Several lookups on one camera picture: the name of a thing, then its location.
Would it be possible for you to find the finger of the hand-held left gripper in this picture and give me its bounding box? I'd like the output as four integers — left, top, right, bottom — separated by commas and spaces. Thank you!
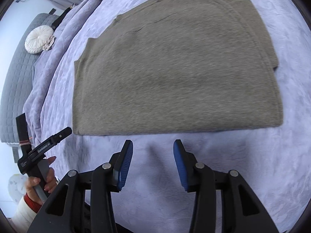
16, 113, 33, 154
51, 127, 73, 144

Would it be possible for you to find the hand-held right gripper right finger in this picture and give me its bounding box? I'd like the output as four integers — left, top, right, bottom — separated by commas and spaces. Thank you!
173, 139, 280, 233

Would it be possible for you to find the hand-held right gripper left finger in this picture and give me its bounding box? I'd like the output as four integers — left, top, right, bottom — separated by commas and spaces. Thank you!
27, 139, 134, 233

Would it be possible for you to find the olive knit sweater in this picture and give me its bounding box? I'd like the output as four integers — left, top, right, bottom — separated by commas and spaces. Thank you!
72, 0, 284, 136

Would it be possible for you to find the person's left forearm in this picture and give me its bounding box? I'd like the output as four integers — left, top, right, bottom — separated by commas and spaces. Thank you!
11, 193, 43, 231

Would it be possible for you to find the person's left hand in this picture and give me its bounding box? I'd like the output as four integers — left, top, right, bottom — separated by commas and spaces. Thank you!
24, 156, 60, 205

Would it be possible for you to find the white patterned cloth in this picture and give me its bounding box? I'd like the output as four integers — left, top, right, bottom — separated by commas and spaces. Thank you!
8, 174, 28, 195

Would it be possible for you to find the grey quilted sofa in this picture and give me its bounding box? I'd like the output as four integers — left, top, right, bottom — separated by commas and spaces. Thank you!
0, 13, 60, 143

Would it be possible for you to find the lavender plush blanket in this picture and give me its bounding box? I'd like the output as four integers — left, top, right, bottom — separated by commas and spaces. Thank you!
23, 0, 311, 231

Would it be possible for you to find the beige crumpled cloth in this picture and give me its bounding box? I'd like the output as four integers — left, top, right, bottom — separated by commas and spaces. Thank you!
42, 36, 57, 51

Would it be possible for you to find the white round cushion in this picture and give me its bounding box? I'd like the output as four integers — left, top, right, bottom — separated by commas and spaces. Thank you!
25, 25, 54, 54

